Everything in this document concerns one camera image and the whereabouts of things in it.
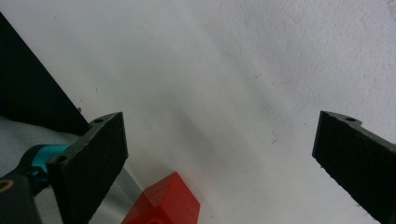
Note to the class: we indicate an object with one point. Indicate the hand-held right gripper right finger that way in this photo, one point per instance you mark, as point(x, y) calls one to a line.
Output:
point(358, 155)

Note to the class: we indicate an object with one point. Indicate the red translucent plastic block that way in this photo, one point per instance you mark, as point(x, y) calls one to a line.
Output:
point(165, 202)

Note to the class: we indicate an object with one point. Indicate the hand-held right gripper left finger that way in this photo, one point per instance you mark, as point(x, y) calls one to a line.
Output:
point(90, 161)

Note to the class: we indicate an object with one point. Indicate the black flat panel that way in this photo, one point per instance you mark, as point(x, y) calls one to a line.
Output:
point(28, 87)

